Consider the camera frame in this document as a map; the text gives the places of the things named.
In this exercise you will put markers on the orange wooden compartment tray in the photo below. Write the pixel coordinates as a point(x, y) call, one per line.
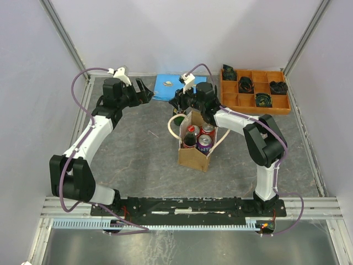
point(244, 102)

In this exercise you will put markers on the dark rolled item bottom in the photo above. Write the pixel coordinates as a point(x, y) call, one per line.
point(263, 100)

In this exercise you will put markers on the purple soda can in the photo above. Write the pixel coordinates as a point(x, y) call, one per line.
point(204, 144)

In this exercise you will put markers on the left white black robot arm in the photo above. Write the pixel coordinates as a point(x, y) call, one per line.
point(70, 173)

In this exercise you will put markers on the blue patterned cloth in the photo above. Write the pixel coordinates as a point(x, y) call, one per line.
point(165, 87)

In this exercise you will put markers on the brown canvas tote bag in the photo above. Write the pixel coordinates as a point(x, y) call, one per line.
point(192, 157)

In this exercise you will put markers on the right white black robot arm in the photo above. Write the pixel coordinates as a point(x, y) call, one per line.
point(266, 144)

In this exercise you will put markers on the cola bottle red cap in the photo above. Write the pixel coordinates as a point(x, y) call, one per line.
point(189, 140)

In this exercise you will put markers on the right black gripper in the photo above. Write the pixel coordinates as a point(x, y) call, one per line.
point(180, 97)

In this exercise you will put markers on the dark rolled item centre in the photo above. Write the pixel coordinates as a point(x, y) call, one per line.
point(245, 85)

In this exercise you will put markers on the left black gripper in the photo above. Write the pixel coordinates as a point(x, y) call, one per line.
point(144, 96)

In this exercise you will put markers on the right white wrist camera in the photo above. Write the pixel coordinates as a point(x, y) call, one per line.
point(188, 80)

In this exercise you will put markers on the red cola can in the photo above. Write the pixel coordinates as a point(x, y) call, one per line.
point(196, 131)
point(208, 129)

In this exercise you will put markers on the light blue cable duct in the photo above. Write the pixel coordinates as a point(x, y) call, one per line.
point(107, 224)

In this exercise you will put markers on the dark rolled item top-left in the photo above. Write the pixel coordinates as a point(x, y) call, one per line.
point(228, 73)

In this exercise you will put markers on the dark rolled item right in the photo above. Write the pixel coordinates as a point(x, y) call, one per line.
point(278, 88)

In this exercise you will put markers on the aluminium frame rail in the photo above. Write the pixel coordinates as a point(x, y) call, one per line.
point(62, 32)

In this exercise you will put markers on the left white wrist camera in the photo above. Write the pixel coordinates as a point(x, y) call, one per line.
point(121, 74)

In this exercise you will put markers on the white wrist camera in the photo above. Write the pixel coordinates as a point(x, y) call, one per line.
point(188, 80)
point(121, 74)

